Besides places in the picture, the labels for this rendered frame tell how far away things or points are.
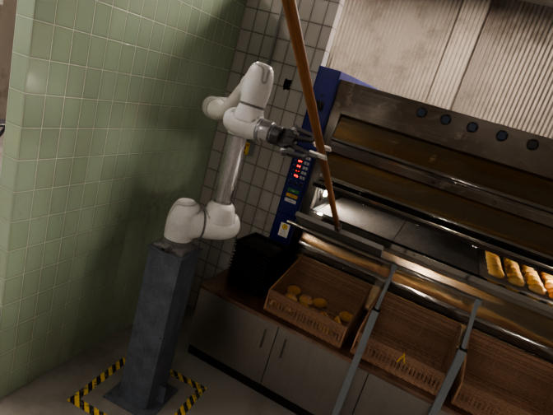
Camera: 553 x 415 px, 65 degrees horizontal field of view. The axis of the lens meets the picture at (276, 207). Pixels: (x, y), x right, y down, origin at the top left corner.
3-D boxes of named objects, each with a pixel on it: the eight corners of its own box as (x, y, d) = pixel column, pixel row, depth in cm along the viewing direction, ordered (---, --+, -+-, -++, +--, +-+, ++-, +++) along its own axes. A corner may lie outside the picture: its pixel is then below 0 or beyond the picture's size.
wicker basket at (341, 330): (290, 286, 326) (301, 253, 318) (360, 319, 306) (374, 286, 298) (261, 309, 282) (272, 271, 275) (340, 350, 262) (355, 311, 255)
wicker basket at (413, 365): (366, 321, 306) (379, 287, 298) (446, 359, 287) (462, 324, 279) (348, 352, 262) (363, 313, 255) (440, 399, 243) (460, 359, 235)
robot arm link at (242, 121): (249, 142, 165) (260, 108, 162) (216, 128, 170) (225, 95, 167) (261, 142, 175) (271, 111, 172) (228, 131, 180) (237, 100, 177)
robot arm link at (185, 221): (160, 229, 238) (169, 192, 232) (193, 233, 246) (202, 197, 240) (164, 242, 224) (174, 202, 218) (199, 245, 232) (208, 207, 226)
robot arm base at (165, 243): (147, 246, 226) (149, 237, 225) (171, 236, 247) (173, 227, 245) (177, 259, 222) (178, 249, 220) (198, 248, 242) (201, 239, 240)
